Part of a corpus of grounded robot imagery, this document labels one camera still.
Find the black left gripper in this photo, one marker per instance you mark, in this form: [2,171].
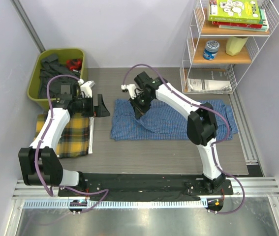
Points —
[100,110]

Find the red book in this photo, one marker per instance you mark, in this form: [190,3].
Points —
[235,24]

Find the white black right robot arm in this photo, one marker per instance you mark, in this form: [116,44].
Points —
[201,125]

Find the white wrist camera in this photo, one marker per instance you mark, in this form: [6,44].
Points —
[130,88]
[86,88]

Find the blue white round tin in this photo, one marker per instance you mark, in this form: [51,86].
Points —
[211,49]

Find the blue checked long sleeve shirt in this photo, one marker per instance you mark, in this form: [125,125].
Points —
[162,122]

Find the white wire shelf rack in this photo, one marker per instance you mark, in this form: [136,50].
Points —
[223,40]

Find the dark grey shirt in bin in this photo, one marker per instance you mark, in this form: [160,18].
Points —
[51,67]

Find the pale yellow faceted vase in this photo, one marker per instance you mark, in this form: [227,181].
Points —
[235,44]

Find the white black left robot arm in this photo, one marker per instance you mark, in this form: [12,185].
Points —
[39,162]

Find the aluminium extrusion rail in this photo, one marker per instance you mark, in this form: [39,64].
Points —
[253,187]

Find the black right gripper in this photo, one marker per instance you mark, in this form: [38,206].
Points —
[139,110]

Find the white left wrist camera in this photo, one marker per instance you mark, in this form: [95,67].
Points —
[86,88]

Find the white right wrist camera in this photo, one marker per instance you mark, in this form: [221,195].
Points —
[130,88]

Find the white folded paper booklet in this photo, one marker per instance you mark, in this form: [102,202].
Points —
[209,86]

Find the red black garment in bin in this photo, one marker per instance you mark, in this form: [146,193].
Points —
[74,64]

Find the olive green plastic bin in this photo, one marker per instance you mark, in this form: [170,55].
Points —
[64,55]

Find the folded yellow plaid shirt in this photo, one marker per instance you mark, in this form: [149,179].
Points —
[75,138]

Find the white slotted cable duct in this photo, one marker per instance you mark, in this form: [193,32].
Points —
[82,204]

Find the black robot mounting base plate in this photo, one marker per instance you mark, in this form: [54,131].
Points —
[193,185]

